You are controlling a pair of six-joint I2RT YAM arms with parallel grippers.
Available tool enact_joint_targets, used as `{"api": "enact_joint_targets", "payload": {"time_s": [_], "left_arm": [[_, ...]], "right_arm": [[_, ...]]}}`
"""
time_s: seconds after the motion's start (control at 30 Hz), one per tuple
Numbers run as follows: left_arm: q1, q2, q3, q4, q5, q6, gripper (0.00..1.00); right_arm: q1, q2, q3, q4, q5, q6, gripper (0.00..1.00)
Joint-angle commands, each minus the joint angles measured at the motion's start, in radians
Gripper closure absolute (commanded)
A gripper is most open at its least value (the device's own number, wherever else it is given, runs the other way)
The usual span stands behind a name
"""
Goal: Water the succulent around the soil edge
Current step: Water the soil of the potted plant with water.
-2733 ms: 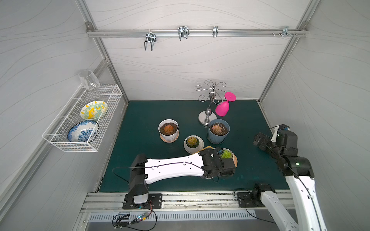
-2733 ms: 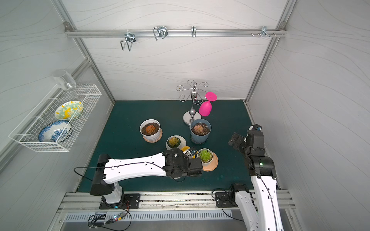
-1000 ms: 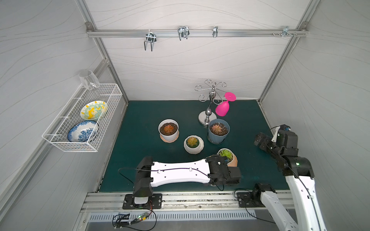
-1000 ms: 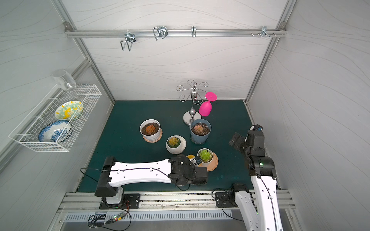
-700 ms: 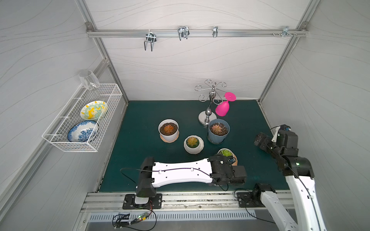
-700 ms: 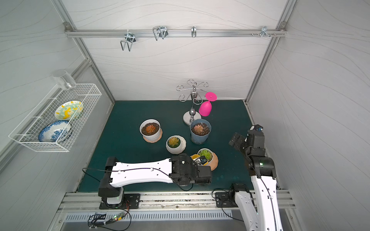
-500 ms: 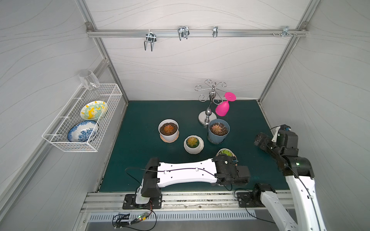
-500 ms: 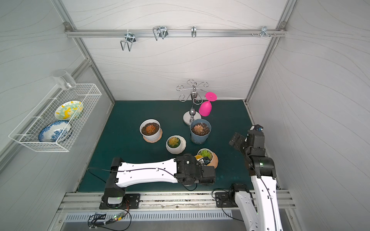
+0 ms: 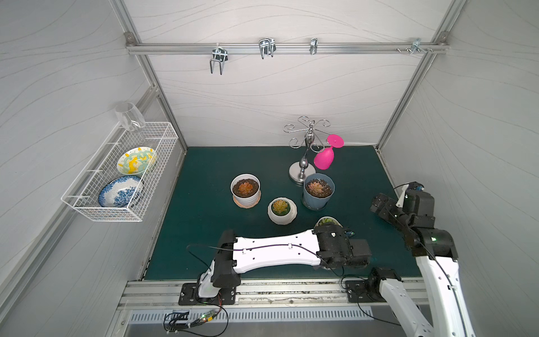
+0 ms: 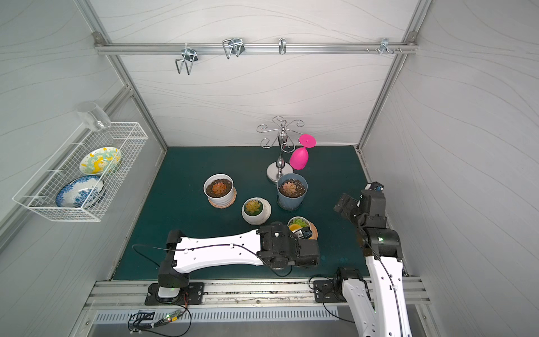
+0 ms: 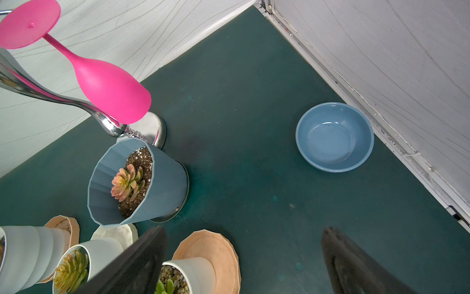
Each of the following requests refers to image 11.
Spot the small white pot succulent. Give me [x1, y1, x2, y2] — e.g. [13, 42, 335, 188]
[53, 224, 138, 294]

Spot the blue-grey pot pink succulent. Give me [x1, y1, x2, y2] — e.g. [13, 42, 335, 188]
[88, 138, 189, 227]

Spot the white pot green succulent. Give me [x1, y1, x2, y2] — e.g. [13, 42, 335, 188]
[154, 257, 216, 294]

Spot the blue bowl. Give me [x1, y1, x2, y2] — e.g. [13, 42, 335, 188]
[295, 102, 375, 173]

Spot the pink wine glass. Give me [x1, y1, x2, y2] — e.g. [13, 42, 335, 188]
[1, 0, 152, 124]

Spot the terracotta saucer back left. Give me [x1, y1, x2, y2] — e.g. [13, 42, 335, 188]
[38, 215, 80, 284]

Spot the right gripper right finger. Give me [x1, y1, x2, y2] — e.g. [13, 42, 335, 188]
[321, 227, 416, 294]

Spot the white pot red succulent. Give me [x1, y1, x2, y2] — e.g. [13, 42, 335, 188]
[1, 226, 71, 294]

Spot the green table mat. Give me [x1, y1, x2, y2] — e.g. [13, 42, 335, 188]
[0, 5, 470, 294]

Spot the silver glass hanger stand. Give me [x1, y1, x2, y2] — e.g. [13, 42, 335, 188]
[1, 49, 166, 148]

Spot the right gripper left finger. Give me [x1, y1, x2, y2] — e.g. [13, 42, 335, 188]
[76, 226, 167, 294]

